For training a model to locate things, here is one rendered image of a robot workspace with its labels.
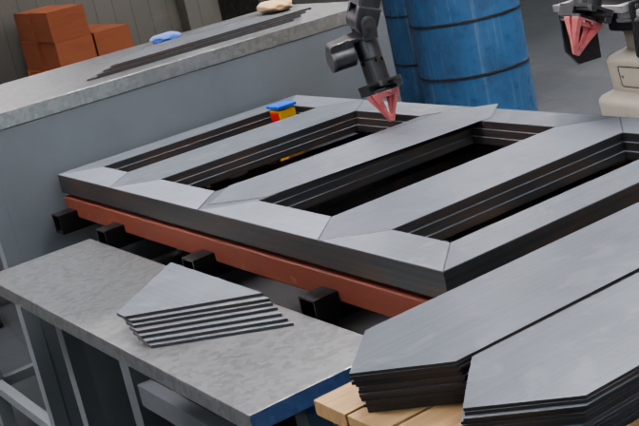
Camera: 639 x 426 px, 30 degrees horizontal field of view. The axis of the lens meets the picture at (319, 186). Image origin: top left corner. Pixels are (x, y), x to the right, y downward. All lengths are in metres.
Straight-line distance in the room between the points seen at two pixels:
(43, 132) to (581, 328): 1.90
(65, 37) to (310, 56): 8.30
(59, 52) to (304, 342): 9.87
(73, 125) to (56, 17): 8.52
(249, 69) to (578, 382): 2.14
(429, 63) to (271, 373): 4.50
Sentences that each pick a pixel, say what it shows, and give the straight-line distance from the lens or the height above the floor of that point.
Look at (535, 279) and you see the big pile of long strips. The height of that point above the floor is 0.85.
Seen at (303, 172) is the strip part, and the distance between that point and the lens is 2.50.
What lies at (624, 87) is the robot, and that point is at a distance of 2.94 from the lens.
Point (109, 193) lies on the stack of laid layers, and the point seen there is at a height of 0.85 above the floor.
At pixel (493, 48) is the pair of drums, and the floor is 0.42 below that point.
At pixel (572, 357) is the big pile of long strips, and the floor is 0.85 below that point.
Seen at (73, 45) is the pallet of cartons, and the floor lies 0.37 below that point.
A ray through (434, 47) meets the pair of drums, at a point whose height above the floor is 0.48.
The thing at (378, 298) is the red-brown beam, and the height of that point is 0.79.
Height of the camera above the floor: 1.46
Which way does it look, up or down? 14 degrees down
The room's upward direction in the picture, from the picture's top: 13 degrees counter-clockwise
